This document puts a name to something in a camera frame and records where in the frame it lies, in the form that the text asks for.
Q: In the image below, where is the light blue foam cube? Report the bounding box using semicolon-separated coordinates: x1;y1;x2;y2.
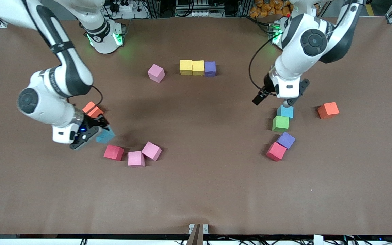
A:
96;125;116;144
277;104;294;119

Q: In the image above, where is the red foam cube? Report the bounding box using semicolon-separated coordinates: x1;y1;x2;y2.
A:
103;145;124;161
266;142;287;162

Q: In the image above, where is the yellow foam cube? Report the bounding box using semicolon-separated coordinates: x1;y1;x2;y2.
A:
179;60;193;75
192;60;205;76

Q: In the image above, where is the orange foam cube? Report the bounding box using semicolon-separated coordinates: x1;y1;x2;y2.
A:
317;102;340;119
82;101;104;118

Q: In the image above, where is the green foam cube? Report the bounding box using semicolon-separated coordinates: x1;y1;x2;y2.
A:
272;115;290;132

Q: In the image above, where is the light pink foam cube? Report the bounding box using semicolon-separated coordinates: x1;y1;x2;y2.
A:
148;64;165;83
142;141;162;161

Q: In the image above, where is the bag of oranges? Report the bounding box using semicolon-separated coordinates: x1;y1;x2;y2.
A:
249;0;292;18

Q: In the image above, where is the white power strip with plugs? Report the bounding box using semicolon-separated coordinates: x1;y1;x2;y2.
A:
109;0;149;19

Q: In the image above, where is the brown table cover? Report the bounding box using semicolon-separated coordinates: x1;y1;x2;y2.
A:
0;16;392;236

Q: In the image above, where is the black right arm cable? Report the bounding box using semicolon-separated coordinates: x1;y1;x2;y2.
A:
92;85;104;106

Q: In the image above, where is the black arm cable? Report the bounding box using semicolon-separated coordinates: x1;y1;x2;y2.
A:
92;85;104;106
249;36;285;94

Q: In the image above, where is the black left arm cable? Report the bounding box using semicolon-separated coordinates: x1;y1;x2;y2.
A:
249;36;285;94

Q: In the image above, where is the metal bracket with post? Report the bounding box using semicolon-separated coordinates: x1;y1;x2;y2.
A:
186;224;209;245

